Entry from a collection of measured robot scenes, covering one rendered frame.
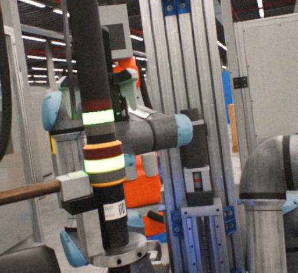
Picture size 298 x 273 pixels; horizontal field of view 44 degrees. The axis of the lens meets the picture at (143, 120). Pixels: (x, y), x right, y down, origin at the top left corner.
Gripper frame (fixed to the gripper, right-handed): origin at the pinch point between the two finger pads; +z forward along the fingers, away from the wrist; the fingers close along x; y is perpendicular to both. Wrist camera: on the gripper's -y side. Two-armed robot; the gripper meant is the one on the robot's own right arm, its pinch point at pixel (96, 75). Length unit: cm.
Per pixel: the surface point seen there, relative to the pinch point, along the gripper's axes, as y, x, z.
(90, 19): -5.1, -0.9, 9.5
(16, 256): 23.6, 14.8, -2.6
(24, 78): -68, 181, -656
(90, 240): 18.0, 2.2, 10.8
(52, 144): 56, 127, -558
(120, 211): 15.8, -1.3, 9.4
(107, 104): 4.0, -1.5, 9.1
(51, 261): 25.4, 10.3, -3.7
